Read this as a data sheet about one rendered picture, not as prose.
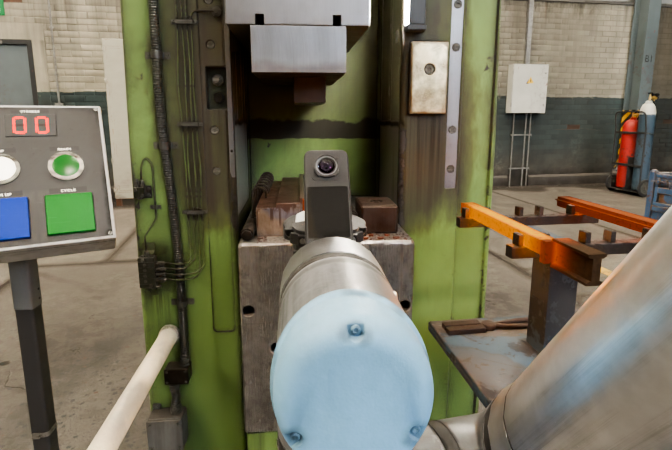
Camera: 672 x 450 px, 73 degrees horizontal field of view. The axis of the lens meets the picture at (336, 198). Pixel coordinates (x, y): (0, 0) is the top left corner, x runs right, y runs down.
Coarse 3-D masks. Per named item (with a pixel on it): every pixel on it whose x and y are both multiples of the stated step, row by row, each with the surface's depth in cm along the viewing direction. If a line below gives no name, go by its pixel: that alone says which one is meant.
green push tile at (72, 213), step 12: (84, 192) 84; (48, 204) 81; (60, 204) 82; (72, 204) 83; (84, 204) 84; (48, 216) 80; (60, 216) 81; (72, 216) 82; (84, 216) 83; (48, 228) 80; (60, 228) 81; (72, 228) 81; (84, 228) 82
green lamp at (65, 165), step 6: (60, 156) 85; (66, 156) 86; (72, 156) 86; (54, 162) 84; (60, 162) 85; (66, 162) 85; (72, 162) 86; (78, 162) 86; (54, 168) 84; (60, 168) 84; (66, 168) 85; (72, 168) 85; (78, 168) 86; (60, 174) 84; (66, 174) 85; (72, 174) 85
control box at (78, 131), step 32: (0, 128) 83; (32, 128) 85; (64, 128) 88; (96, 128) 90; (32, 160) 83; (96, 160) 88; (0, 192) 79; (32, 192) 81; (64, 192) 84; (96, 192) 86; (32, 224) 80; (96, 224) 84; (0, 256) 78; (32, 256) 83
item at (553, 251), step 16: (480, 208) 94; (496, 224) 84; (512, 224) 81; (528, 240) 74; (544, 240) 68; (560, 240) 66; (544, 256) 68; (560, 256) 67; (576, 256) 63; (592, 256) 60; (576, 272) 63; (592, 272) 60
